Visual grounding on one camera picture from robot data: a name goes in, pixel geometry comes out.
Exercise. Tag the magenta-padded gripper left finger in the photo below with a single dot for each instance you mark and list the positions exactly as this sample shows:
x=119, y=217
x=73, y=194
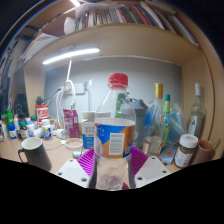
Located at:
x=70, y=171

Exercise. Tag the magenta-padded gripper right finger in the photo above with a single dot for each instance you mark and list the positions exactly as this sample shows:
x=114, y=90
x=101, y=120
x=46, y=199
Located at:
x=151, y=170

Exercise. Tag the clear red-capped plastic bottle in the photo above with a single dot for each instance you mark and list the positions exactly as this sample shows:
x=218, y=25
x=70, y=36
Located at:
x=115, y=140

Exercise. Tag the small white bowl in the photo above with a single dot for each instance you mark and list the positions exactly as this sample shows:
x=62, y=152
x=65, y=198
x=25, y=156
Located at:
x=73, y=144

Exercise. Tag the black mug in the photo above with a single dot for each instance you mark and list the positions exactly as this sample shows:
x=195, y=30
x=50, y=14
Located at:
x=36, y=155

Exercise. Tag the white-lidded brown jar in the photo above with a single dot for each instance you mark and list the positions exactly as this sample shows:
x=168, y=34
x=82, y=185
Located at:
x=185, y=151

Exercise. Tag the blue and white carton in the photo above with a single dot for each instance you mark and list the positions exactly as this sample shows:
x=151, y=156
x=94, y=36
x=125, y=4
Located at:
x=87, y=133

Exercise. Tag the white pill bottle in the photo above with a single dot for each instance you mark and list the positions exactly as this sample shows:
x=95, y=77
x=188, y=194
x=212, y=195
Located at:
x=47, y=130

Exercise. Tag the magenta snack pouch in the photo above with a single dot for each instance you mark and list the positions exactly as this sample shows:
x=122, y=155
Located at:
x=71, y=123

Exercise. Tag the grey shaker bottle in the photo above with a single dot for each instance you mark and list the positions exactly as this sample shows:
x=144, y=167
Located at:
x=140, y=120

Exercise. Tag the brown mug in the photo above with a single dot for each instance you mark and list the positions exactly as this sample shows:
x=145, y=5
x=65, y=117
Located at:
x=201, y=151

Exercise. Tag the blue plastic bag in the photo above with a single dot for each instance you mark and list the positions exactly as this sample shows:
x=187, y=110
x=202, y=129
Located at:
x=178, y=123

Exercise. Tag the green-capped slim bottle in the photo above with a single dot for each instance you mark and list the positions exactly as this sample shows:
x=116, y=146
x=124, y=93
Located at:
x=166, y=116

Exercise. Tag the red and white canister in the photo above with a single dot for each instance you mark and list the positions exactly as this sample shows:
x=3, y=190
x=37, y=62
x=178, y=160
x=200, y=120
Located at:
x=42, y=116

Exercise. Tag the white bottle with blue label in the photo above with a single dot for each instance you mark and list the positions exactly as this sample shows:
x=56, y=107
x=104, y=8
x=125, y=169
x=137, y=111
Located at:
x=12, y=132

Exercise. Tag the tall clear glass bottle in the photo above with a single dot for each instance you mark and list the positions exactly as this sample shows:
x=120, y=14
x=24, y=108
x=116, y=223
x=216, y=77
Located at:
x=196, y=116

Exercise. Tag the green plastic bottle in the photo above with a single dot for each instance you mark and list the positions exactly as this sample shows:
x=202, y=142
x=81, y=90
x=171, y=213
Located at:
x=119, y=105

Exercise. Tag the green container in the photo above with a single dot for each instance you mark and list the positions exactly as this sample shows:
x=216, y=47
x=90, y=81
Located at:
x=9, y=117

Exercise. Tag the under-shelf light bar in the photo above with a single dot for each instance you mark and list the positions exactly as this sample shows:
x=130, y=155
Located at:
x=71, y=56

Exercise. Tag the ceiling light bar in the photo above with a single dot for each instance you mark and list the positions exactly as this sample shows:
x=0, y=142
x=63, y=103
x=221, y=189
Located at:
x=75, y=2

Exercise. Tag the white wall power strip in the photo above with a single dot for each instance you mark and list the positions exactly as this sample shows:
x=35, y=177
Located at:
x=78, y=88

